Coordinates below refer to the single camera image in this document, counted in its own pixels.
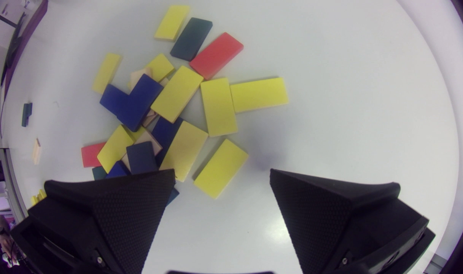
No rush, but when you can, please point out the natural wooden block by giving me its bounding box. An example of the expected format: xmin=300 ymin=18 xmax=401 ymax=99
xmin=121 ymin=130 xmax=163 ymax=172
xmin=129 ymin=67 xmax=153 ymax=91
xmin=32 ymin=138 xmax=42 ymax=166
xmin=141 ymin=109 xmax=160 ymax=128

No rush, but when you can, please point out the pile of yellow wooden blocks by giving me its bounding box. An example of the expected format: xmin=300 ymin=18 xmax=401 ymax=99
xmin=30 ymin=189 xmax=48 ymax=207

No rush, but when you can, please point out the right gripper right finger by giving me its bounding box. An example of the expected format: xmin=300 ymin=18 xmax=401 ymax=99
xmin=270 ymin=169 xmax=436 ymax=274

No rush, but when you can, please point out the person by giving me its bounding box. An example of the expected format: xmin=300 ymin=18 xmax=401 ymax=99
xmin=0 ymin=215 xmax=17 ymax=268

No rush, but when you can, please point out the red wooden block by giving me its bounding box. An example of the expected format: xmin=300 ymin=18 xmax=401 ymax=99
xmin=189 ymin=32 xmax=244 ymax=81
xmin=81 ymin=142 xmax=107 ymax=168

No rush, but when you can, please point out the yellow wooden block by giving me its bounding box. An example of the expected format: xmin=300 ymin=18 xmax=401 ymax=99
xmin=154 ymin=5 xmax=190 ymax=41
xmin=150 ymin=65 xmax=204 ymax=124
xmin=97 ymin=125 xmax=136 ymax=174
xmin=230 ymin=77 xmax=289 ymax=114
xmin=200 ymin=78 xmax=239 ymax=137
xmin=92 ymin=53 xmax=122 ymax=94
xmin=145 ymin=53 xmax=175 ymax=83
xmin=193 ymin=139 xmax=249 ymax=199
xmin=159 ymin=121 xmax=209 ymax=182

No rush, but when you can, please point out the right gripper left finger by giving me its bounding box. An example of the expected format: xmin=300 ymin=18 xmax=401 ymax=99
xmin=11 ymin=169 xmax=176 ymax=274

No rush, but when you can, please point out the blue wooden block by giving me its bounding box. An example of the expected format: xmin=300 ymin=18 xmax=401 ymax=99
xmin=166 ymin=187 xmax=180 ymax=206
xmin=117 ymin=74 xmax=164 ymax=132
xmin=105 ymin=160 xmax=132 ymax=179
xmin=151 ymin=116 xmax=184 ymax=167
xmin=100 ymin=84 xmax=135 ymax=122
xmin=126 ymin=141 xmax=159 ymax=175

